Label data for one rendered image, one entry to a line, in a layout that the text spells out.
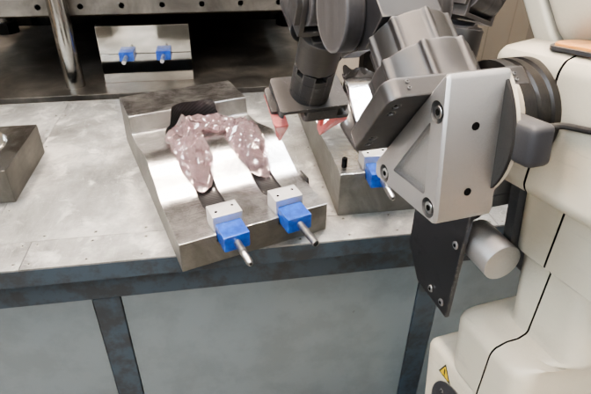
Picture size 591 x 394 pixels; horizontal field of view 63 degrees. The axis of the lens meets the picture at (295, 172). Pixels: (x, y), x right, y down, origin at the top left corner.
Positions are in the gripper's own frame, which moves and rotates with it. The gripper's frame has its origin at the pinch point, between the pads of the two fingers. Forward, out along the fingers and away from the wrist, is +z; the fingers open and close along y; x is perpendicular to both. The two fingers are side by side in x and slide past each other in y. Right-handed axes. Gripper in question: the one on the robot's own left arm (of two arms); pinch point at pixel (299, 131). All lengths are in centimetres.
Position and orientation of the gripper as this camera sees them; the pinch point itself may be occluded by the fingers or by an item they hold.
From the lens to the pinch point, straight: 76.5
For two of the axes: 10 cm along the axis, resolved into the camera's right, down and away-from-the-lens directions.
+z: -1.4, 5.5, 8.2
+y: -9.5, 1.5, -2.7
